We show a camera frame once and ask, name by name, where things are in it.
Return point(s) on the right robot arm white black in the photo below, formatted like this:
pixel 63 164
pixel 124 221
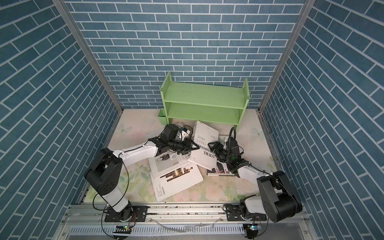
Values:
pixel 278 199

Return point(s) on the white magazine with handbag photo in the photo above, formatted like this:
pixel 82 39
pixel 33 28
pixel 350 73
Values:
pixel 167 162

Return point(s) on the white Loewe Foundation book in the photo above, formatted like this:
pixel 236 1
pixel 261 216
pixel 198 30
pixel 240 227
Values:
pixel 202 136

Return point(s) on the right circuit board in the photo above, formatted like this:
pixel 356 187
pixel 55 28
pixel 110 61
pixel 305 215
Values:
pixel 252 228

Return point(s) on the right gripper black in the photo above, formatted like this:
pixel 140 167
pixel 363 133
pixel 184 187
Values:
pixel 216 151

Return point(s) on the Chinese book with man portrait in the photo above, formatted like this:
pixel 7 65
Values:
pixel 221 170

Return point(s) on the aluminium front rail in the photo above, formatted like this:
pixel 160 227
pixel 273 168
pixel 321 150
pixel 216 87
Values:
pixel 165 213

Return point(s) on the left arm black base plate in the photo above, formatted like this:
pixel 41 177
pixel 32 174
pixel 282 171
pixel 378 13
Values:
pixel 128 214

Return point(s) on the green two-tier shelf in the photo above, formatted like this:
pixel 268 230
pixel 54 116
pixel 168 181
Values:
pixel 205 103

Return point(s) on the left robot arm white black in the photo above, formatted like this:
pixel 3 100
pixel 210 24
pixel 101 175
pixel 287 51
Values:
pixel 104 171

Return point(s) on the white slotted cable duct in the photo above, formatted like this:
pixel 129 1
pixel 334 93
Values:
pixel 157 230

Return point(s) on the left circuit board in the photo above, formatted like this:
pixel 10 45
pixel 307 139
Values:
pixel 122 231

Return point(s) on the white-backed heritage culture book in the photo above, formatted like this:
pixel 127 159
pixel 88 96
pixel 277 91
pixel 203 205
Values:
pixel 158 132

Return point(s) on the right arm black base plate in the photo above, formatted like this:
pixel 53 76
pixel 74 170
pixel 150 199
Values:
pixel 240 213

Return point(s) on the circuit board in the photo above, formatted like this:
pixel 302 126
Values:
pixel 122 231
pixel 252 228

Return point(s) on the white booklet with brown bars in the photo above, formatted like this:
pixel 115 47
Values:
pixel 176 181

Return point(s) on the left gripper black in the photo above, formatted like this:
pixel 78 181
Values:
pixel 187 147

